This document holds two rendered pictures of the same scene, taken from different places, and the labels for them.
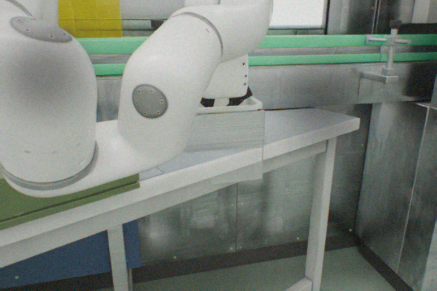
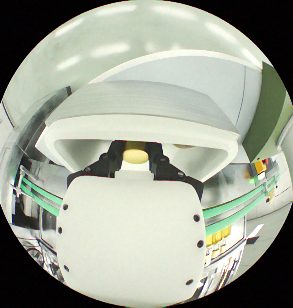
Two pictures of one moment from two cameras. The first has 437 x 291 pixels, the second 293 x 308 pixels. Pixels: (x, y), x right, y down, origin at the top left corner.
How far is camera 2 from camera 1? 64 cm
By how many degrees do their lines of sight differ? 23
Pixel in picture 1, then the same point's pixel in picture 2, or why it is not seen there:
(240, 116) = (97, 106)
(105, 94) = (224, 190)
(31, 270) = not seen: hidden behind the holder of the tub
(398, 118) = (38, 153)
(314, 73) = (52, 188)
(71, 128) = not seen: outside the picture
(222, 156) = (161, 58)
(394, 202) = not seen: hidden behind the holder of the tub
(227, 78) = (121, 248)
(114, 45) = (217, 228)
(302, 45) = (58, 210)
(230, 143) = (136, 82)
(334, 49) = (44, 199)
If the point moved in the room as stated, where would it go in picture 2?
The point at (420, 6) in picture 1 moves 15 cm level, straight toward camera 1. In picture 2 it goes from (29, 203) to (24, 204)
